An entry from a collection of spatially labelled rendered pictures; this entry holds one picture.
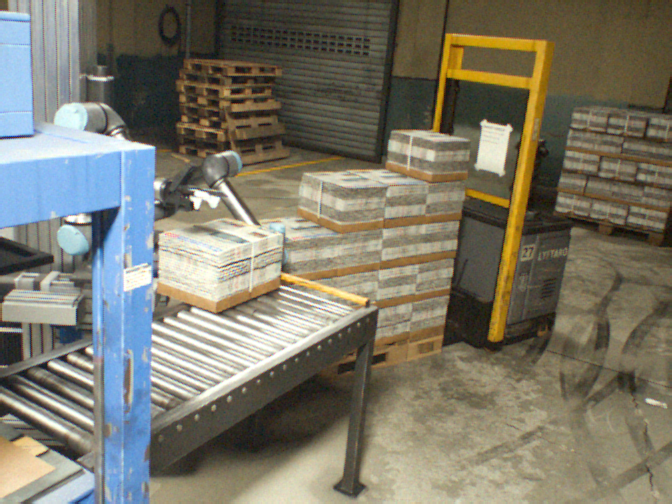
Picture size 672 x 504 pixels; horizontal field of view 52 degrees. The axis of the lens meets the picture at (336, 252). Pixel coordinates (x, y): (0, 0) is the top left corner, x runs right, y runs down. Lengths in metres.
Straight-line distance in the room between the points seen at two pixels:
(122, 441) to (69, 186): 0.52
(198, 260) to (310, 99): 8.95
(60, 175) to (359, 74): 9.78
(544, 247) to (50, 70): 2.99
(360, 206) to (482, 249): 1.23
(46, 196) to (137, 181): 0.18
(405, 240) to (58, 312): 1.88
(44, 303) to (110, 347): 1.45
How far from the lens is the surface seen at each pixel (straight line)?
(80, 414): 1.91
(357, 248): 3.58
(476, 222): 4.51
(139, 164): 1.25
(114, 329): 1.33
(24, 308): 2.79
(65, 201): 1.17
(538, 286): 4.58
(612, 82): 9.59
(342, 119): 11.00
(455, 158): 3.91
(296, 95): 11.45
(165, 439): 1.85
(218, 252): 2.40
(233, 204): 2.95
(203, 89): 9.77
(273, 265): 2.68
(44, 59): 2.90
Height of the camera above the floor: 1.76
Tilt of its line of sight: 17 degrees down
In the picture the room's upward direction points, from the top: 6 degrees clockwise
